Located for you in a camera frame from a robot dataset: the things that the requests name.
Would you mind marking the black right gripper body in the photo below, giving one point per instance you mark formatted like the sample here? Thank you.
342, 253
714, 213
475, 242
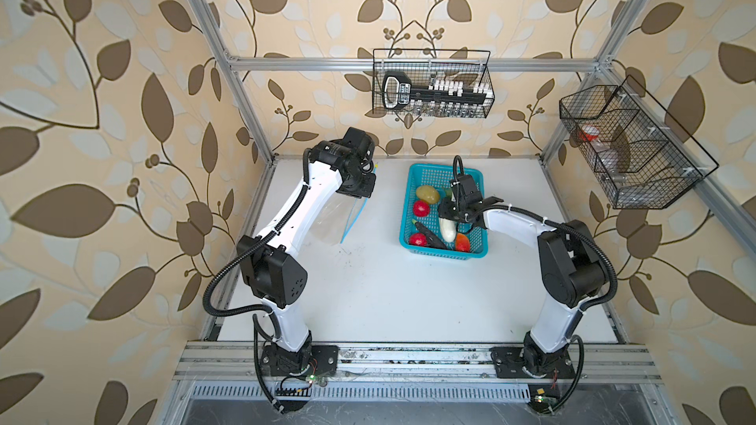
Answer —
450, 210

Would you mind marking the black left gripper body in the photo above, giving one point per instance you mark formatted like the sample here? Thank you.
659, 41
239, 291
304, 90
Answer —
361, 184

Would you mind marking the white toy radish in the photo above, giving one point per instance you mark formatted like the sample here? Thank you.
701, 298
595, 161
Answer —
448, 230

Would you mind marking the clear zip top bag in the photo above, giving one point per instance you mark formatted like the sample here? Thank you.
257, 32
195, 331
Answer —
336, 219

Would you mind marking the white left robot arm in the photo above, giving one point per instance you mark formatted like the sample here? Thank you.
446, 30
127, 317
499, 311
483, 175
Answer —
268, 261

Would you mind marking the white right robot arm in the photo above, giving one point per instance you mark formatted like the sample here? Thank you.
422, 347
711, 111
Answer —
575, 272

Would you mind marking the yellow toy lemon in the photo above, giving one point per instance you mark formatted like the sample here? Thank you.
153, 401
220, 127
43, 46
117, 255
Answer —
428, 194

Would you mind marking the dark toy eggplant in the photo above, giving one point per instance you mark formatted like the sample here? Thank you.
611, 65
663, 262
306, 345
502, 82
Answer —
434, 241

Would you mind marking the teal plastic basket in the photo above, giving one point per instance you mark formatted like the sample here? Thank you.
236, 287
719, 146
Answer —
428, 226

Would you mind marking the red toy apple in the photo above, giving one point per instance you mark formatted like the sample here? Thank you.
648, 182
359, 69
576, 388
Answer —
418, 239

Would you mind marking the black tool in basket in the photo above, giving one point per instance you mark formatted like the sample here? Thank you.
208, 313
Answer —
396, 90

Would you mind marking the red capped clear bottle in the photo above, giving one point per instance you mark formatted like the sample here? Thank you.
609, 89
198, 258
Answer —
590, 138

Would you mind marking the back black wire basket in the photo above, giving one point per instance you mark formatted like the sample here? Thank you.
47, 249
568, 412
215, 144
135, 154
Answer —
445, 83

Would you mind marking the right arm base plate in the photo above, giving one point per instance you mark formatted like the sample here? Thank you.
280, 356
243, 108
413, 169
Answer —
514, 363

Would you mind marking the side black wire basket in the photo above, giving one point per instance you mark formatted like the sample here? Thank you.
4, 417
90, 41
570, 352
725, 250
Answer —
658, 159

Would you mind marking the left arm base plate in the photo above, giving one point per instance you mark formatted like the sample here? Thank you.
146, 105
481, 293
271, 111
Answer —
311, 360

